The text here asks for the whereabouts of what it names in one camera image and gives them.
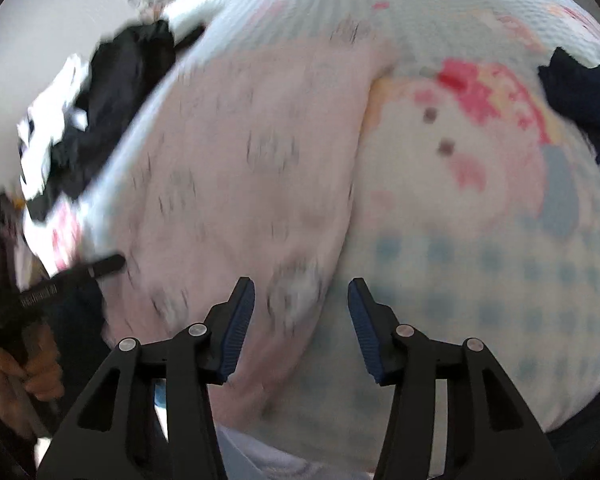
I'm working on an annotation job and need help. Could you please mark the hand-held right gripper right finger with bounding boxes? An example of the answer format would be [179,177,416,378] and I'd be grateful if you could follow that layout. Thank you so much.
[347,277,563,480]

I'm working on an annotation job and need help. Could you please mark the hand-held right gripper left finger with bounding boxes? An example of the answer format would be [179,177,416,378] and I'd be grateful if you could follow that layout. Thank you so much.
[36,276,256,480]

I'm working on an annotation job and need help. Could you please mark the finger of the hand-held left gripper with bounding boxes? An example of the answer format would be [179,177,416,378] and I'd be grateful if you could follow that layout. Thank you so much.
[55,254,127,293]

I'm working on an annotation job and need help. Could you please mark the pink printed garment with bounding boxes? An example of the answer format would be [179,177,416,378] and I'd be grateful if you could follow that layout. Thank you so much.
[87,15,381,466]

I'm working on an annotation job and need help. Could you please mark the person's left hand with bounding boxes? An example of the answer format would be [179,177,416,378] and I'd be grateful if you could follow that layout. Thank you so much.
[0,340,65,433]

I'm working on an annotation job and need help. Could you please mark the dark blue cloth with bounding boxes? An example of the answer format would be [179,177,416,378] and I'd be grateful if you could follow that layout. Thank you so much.
[47,280,113,411]
[542,370,600,480]

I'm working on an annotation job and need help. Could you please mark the blue checked printed blanket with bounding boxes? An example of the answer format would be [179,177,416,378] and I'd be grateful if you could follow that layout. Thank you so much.
[25,0,600,476]

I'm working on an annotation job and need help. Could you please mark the light blue fluffy cloth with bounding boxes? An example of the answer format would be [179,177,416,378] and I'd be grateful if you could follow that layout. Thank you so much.
[215,425,381,480]

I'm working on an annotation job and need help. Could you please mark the white garment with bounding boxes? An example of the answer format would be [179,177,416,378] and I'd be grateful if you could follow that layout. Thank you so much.
[17,55,90,196]

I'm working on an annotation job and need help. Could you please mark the black garment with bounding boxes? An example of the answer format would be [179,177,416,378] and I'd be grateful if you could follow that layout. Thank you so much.
[25,20,177,222]

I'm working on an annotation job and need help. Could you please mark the navy folded garment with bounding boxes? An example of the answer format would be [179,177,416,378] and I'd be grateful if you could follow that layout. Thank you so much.
[537,47,600,166]

